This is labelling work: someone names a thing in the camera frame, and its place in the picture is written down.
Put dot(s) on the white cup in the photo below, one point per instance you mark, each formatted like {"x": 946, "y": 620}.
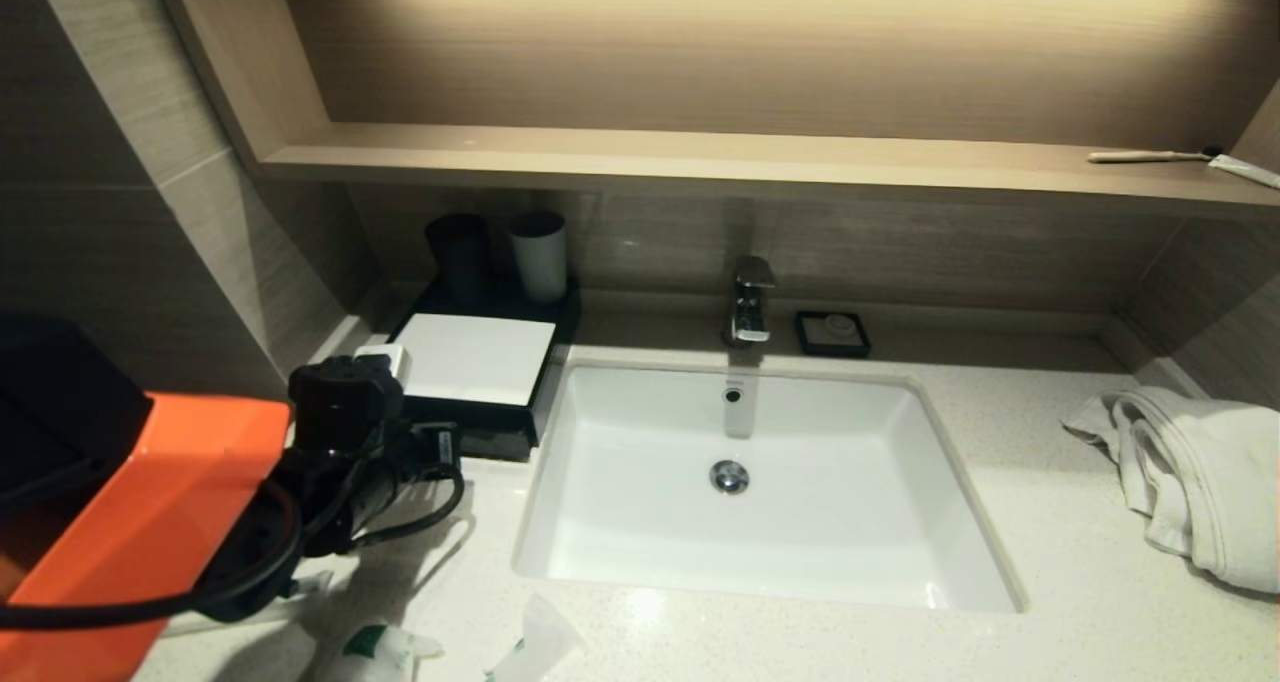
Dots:
{"x": 540, "y": 260}

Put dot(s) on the beige toothbrush black bristles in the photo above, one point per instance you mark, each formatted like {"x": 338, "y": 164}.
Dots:
{"x": 1140, "y": 156}

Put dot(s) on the white crumpled towel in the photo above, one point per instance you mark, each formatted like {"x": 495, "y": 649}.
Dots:
{"x": 1200, "y": 482}

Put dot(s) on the translucent packet small green print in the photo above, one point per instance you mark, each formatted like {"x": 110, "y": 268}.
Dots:
{"x": 545, "y": 632}

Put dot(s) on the light wooden wall shelf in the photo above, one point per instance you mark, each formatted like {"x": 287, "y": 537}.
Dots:
{"x": 700, "y": 157}

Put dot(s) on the black box white lid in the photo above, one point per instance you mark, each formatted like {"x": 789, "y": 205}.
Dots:
{"x": 480, "y": 357}

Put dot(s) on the black square soap dish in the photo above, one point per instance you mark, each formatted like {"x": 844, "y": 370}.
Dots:
{"x": 803, "y": 337}

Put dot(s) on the black cup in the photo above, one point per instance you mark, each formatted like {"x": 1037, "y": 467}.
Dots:
{"x": 460, "y": 257}

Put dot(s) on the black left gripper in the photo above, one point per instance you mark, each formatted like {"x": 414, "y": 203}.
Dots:
{"x": 340, "y": 402}

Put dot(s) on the chrome faucet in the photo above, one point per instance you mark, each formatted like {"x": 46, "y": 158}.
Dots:
{"x": 748, "y": 307}

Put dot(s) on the black drawer of box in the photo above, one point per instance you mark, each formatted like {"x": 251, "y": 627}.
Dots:
{"x": 500, "y": 444}

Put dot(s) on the white rectangular sink basin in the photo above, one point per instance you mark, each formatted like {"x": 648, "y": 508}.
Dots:
{"x": 850, "y": 522}

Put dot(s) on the white packet green label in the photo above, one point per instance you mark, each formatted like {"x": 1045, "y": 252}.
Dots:
{"x": 385, "y": 654}

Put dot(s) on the small white toothpaste tube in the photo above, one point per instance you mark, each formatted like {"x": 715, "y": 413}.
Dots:
{"x": 1245, "y": 170}

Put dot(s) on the round grey soap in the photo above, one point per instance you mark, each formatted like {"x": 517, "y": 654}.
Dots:
{"x": 832, "y": 330}

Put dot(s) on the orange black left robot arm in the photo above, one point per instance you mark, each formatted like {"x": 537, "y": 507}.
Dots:
{"x": 140, "y": 522}

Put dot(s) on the chrome sink drain stopper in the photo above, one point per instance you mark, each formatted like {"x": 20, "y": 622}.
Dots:
{"x": 729, "y": 477}

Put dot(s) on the long clear toothbrush packet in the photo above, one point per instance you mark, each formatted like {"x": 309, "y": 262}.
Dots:
{"x": 312, "y": 584}

